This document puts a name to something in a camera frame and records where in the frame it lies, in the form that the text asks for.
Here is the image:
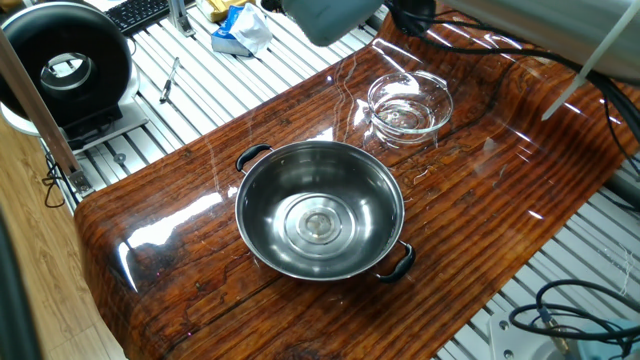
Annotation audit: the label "clear glass bowl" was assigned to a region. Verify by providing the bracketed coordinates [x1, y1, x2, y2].
[367, 69, 455, 146]

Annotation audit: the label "wood-grain vinyl table cover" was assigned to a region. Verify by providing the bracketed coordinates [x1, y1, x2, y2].
[73, 0, 640, 360]

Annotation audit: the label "small metal hand tool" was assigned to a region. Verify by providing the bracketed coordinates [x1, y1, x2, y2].
[158, 55, 181, 105]

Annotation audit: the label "yellow packet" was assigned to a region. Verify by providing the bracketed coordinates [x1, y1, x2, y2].
[207, 0, 257, 24]

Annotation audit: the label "black keyboard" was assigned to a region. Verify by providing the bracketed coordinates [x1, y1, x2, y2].
[103, 0, 172, 37]

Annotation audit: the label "white zip tie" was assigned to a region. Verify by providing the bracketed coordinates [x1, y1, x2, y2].
[541, 0, 640, 122]

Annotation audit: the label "steel pot black handles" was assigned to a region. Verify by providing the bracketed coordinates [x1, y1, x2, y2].
[233, 139, 417, 285]

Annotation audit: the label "metal post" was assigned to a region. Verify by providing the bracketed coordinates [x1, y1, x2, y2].
[166, 0, 197, 38]

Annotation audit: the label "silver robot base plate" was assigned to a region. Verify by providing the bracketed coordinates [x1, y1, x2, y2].
[487, 310, 584, 360]

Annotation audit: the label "dark base cables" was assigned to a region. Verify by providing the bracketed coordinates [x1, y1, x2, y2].
[508, 278, 640, 351]

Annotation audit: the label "thin black cable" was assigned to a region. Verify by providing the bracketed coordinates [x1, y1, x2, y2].
[41, 151, 77, 210]

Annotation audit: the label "brown frame bar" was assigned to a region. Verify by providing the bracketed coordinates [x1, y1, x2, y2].
[0, 29, 96, 198]

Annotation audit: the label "black ring-shaped device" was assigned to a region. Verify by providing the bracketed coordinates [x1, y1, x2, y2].
[0, 1, 150, 154]

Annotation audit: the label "black frame post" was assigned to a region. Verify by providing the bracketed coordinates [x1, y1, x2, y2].
[0, 204, 45, 360]

